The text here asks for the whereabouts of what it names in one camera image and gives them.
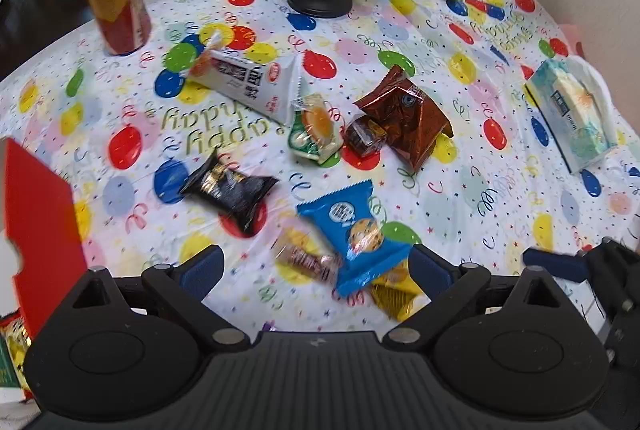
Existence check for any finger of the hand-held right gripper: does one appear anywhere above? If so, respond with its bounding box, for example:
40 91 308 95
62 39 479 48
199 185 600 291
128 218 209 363
522 247 591 283

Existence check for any brown foil snack bag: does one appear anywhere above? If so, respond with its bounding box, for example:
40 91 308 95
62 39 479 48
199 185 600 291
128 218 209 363
353 64 453 175

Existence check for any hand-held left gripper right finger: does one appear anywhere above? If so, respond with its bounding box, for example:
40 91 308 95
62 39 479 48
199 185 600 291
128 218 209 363
381 244 566 353

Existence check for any balloon print tablecloth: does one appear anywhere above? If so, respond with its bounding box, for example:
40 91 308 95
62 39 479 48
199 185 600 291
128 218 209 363
0 0 640 336

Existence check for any black snack packet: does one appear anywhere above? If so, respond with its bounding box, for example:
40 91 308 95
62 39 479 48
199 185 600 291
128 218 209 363
180 149 280 235

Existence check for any tissue pack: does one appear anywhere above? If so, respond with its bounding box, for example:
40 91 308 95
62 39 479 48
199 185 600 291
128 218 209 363
524 56 621 174

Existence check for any small brown cake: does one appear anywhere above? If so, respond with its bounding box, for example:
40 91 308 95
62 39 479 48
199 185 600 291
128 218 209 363
344 114 388 158

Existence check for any red box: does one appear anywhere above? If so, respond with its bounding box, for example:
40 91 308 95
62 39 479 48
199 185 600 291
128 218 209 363
0 137 90 403

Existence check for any white snack packet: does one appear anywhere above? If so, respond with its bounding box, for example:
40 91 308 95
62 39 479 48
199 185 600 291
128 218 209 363
187 34 303 127

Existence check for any blue cookie packet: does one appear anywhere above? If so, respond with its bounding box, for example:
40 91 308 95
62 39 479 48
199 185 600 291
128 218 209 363
296 179 412 297

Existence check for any clear candy bar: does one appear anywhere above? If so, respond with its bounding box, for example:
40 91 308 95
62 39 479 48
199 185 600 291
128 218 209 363
271 230 343 285

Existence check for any green yellow snack packet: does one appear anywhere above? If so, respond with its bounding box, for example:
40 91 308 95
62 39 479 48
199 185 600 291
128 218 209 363
0 314 31 398

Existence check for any green orange jelly packet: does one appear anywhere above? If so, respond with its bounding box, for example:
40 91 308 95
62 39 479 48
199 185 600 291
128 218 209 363
286 93 345 165

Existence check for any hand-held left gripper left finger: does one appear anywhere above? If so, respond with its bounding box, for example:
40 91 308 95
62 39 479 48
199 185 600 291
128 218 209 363
72 244 252 353

